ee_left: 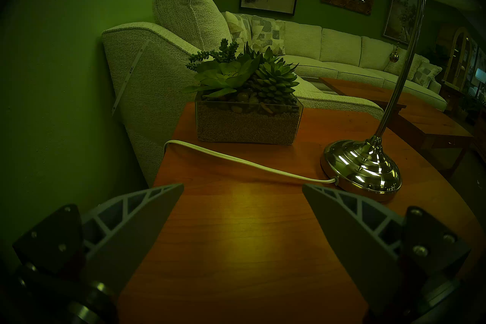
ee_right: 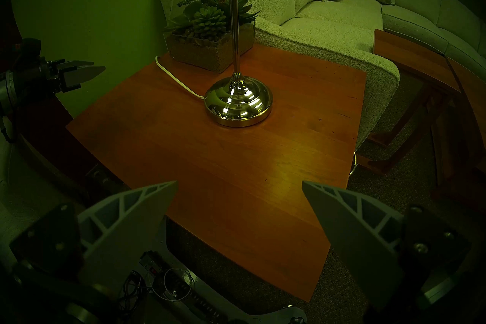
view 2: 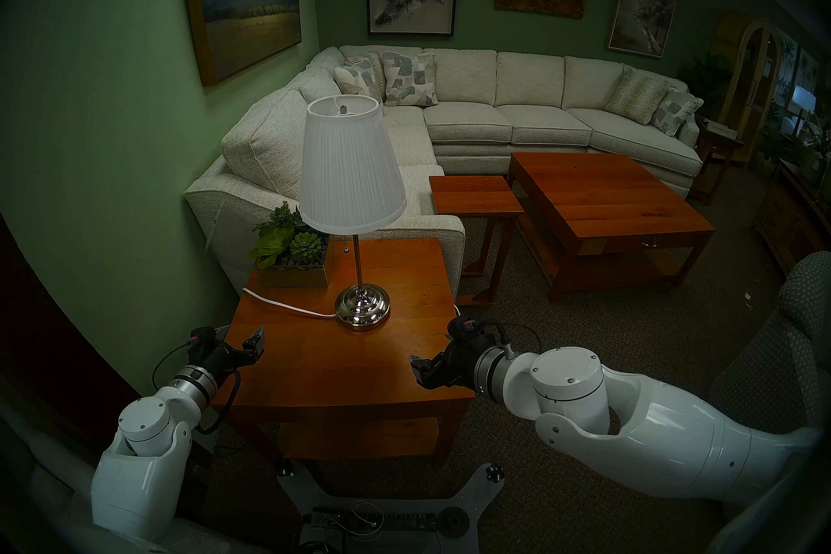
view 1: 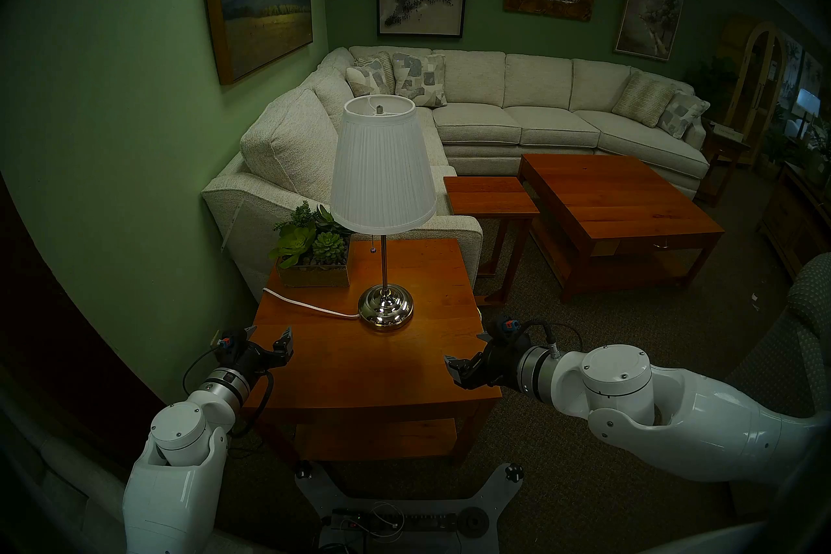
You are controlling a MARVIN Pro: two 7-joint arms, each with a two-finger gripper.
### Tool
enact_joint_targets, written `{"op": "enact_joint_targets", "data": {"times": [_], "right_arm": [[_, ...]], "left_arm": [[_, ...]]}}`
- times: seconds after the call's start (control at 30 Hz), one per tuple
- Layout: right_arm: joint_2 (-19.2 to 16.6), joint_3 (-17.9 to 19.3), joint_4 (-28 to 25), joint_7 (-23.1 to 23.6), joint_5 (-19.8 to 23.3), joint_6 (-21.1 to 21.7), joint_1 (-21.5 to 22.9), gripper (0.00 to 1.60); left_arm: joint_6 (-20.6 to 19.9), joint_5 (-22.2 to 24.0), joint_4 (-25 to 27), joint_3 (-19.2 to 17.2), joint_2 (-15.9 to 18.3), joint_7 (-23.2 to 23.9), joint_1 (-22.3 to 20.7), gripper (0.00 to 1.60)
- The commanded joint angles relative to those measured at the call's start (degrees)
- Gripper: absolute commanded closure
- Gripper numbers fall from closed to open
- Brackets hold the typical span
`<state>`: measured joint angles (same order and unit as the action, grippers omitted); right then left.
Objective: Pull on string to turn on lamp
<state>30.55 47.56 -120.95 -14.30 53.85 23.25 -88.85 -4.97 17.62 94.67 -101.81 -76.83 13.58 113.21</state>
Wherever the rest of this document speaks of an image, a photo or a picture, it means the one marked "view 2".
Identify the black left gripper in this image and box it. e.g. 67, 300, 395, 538
192, 326, 266, 375

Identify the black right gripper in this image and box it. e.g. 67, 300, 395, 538
410, 332, 485, 392

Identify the chrome lamp with white shade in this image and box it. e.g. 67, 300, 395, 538
297, 94, 408, 331

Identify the background lamp white shade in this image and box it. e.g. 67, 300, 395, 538
789, 85, 817, 138

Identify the cherry wood end table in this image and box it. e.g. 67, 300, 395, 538
211, 238, 476, 462

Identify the succulent planter box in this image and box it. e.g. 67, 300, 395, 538
249, 201, 336, 289

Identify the robot mobile base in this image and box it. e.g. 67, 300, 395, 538
276, 461, 506, 554

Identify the narrow cherry side table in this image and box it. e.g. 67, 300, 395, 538
428, 175, 525, 307

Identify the cherry wood coffee table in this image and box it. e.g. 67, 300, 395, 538
506, 152, 717, 303

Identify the cream sectional sofa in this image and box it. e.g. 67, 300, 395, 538
184, 44, 705, 300

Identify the small patchwork throw pillow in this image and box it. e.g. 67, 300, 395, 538
649, 87, 704, 138
333, 58, 384, 105

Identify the large patchwork throw pillow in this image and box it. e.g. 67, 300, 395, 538
382, 52, 440, 107

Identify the striped beige throw pillow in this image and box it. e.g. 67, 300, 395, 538
604, 66, 669, 126
344, 52, 388, 102

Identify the dark wood end table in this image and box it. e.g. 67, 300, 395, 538
688, 118, 746, 204

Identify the green dotted armchair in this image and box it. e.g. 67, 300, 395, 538
708, 251, 831, 438

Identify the wooden dresser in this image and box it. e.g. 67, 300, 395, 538
753, 160, 831, 276

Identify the dark potted plant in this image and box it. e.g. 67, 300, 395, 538
678, 53, 732, 107

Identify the framed tree painting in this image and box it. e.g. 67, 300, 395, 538
607, 0, 682, 60

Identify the arched wooden display cabinet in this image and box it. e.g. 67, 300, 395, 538
713, 17, 783, 164

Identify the white lamp power cord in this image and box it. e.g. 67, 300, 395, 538
242, 288, 338, 320

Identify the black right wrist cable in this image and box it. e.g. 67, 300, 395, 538
479, 319, 543, 360

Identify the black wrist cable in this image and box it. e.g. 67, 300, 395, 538
479, 319, 543, 360
152, 342, 242, 435

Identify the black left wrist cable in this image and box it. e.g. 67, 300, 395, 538
152, 342, 242, 435

